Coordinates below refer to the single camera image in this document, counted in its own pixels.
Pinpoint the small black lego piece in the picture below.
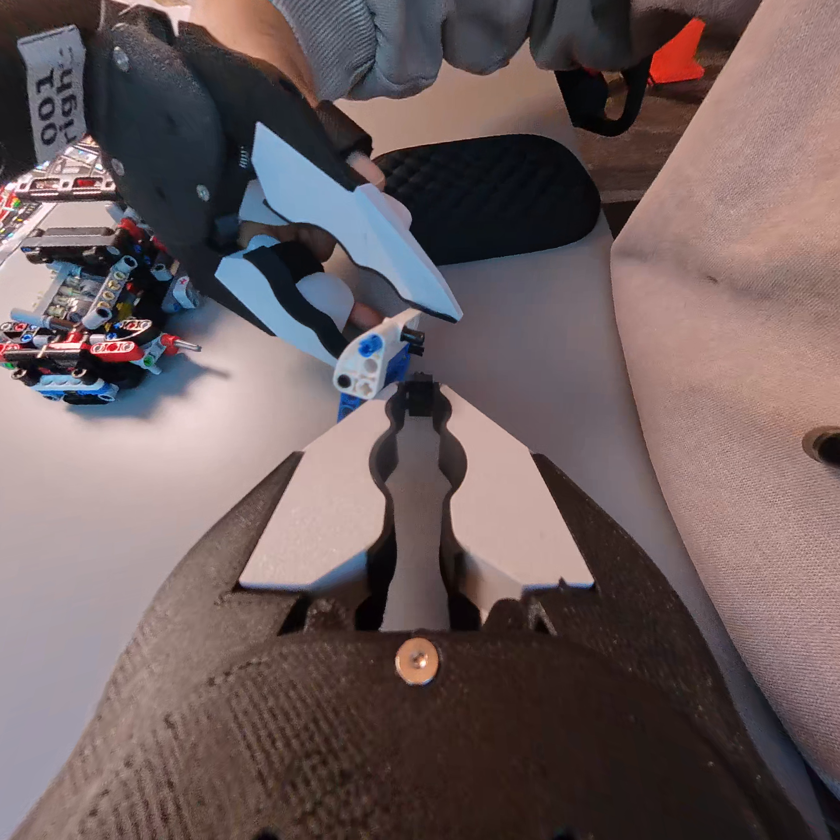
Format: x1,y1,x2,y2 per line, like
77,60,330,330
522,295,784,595
400,372,438,416

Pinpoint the black cord with round end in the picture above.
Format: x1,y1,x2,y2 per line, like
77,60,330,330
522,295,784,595
802,427,840,469

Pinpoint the person's right forearm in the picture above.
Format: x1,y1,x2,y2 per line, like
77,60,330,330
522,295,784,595
269,0,652,103

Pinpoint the white triangular lego beam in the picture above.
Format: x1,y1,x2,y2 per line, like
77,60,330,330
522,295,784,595
332,314,421,400

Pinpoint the partly built lego car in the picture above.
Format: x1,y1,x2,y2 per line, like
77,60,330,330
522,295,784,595
0,141,202,405

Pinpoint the blue and white lego panel assembly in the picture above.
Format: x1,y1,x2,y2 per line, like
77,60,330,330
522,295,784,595
336,308,426,425

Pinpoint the black padded wrist rest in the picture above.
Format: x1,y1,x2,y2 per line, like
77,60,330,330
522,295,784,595
371,134,603,267

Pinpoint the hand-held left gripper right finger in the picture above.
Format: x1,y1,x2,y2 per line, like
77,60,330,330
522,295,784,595
436,384,595,609

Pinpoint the orange traffic cone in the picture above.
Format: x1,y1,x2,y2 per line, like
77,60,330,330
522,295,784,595
646,17,707,85

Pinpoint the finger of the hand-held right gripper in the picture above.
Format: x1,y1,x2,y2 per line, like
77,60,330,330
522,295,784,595
251,121,463,324
215,247,350,366

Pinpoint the person's torso beige hoodie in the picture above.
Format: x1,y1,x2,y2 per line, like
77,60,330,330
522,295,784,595
609,0,840,783

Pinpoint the lego sticker sheet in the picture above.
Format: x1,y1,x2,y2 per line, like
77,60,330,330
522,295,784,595
0,147,42,265

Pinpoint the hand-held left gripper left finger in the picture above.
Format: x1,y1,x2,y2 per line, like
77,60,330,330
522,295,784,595
239,382,403,608

